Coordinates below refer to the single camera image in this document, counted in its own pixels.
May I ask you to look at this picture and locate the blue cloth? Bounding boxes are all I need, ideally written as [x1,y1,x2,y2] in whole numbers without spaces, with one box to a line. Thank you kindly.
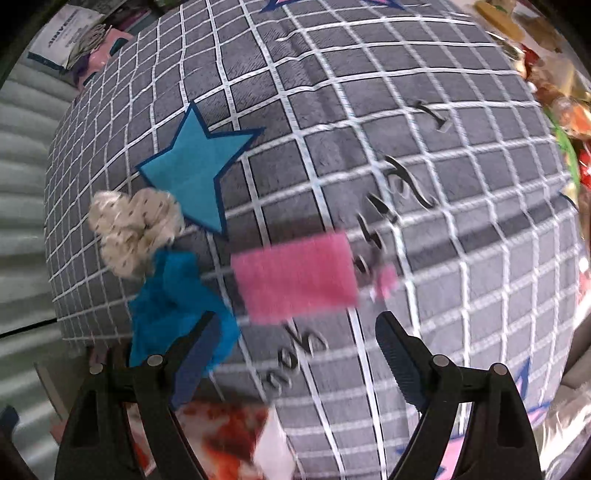
[129,249,240,372]

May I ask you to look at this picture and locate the white dotted scrunchie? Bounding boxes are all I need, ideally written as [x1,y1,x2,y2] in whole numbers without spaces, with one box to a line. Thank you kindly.
[87,187,185,279]

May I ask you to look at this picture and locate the pink sponge block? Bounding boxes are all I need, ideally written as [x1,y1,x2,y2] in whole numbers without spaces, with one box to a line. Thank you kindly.
[230,232,359,325]

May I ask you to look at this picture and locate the red patterned cardboard box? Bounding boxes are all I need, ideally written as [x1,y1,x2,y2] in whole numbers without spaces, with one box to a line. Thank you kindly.
[124,398,297,480]

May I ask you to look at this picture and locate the grey checkered bed sheet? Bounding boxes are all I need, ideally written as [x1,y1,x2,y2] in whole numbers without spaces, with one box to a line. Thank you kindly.
[45,1,578,479]

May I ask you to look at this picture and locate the pale green curtain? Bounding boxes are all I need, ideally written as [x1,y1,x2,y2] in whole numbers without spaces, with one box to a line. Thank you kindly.
[1,61,76,479]

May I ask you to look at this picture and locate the pink plastic stool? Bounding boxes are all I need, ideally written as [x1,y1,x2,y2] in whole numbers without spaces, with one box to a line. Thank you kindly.
[72,28,134,91]

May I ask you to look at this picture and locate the white paper bag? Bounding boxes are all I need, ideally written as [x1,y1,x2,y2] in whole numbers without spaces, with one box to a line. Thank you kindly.
[27,4,103,72]

